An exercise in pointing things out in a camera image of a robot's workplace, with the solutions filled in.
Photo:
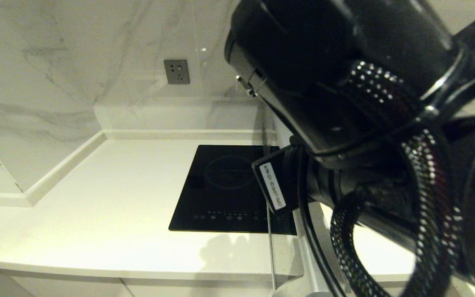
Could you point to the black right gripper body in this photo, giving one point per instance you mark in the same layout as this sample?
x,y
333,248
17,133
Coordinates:
x,y
283,177

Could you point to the dark glass microwave door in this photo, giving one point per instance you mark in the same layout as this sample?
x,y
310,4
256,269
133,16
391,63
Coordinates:
x,y
287,247

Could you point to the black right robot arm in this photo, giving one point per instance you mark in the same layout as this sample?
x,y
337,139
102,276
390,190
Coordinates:
x,y
344,62

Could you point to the black induction cooktop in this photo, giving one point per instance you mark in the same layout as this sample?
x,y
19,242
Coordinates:
x,y
221,185

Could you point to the white base cabinet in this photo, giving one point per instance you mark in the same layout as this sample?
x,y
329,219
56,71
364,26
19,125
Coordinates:
x,y
76,288

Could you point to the grey single wall socket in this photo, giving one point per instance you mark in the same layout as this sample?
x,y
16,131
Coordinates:
x,y
176,72

